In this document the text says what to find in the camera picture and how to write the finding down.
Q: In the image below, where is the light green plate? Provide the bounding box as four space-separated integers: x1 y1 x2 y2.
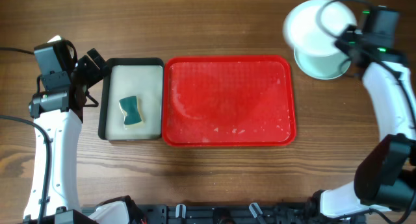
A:
294 49 351 80

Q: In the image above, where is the green yellow sponge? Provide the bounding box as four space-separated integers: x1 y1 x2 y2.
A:
119 96 144 129

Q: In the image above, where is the white plate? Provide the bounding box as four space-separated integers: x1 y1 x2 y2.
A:
283 0 357 56

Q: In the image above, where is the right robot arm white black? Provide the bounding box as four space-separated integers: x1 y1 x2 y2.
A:
317 5 415 223

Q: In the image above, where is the red plastic tray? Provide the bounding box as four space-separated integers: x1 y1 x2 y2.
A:
162 55 297 147

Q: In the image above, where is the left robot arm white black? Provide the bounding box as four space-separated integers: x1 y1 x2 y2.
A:
23 36 148 223

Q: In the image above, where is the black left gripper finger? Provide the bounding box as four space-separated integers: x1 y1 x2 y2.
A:
87 48 111 77
76 56 102 78

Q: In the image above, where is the black tray with soapy water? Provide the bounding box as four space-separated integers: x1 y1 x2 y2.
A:
97 58 164 141

